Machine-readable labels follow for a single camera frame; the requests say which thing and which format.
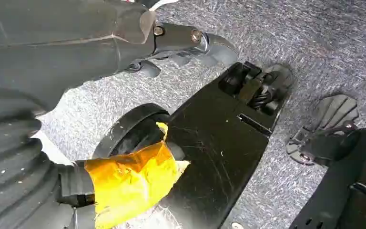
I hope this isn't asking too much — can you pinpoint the black robot foot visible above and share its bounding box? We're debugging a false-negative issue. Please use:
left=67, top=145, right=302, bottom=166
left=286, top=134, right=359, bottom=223
left=285, top=94, right=366, bottom=229
left=91, top=62, right=295, bottom=229

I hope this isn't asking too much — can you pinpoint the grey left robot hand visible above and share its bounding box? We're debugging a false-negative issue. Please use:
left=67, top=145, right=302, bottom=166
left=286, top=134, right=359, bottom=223
left=0, top=0, right=239, bottom=229

